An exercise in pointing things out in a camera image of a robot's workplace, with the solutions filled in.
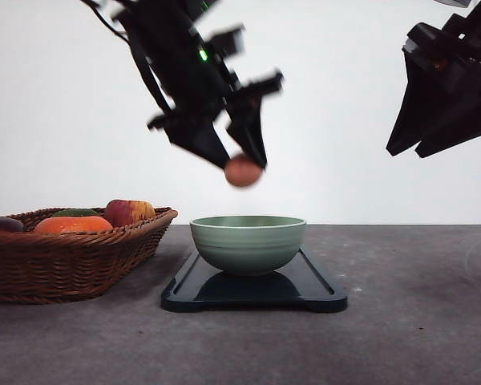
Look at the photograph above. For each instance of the brown egg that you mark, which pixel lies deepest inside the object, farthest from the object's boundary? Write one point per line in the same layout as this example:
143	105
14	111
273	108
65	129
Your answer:
242	171

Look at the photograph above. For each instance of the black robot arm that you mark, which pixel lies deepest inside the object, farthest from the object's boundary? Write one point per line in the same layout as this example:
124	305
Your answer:
221	118

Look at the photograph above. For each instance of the brown wicker basket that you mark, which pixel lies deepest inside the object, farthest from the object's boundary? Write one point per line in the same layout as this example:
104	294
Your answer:
43	267

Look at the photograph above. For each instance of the dark purple fruit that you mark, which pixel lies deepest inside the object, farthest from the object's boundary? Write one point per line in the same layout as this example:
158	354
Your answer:
10	225

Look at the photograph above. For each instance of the green ceramic bowl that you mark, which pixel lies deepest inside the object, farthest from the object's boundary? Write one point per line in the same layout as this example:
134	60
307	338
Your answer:
248	245

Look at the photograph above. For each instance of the dark green fruit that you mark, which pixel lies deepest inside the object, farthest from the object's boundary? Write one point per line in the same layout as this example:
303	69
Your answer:
76	212

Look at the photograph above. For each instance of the orange tangerine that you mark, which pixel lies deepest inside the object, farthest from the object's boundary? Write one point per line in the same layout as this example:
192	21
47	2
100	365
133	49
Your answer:
73	224

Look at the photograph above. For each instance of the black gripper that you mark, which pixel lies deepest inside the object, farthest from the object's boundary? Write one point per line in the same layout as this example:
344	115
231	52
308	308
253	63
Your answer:
190	73
440	108

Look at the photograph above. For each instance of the red yellow apple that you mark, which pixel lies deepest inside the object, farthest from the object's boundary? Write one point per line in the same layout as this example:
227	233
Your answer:
127	212

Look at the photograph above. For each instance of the dark rectangular tray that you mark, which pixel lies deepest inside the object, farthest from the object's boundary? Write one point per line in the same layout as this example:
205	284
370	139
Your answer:
301	283

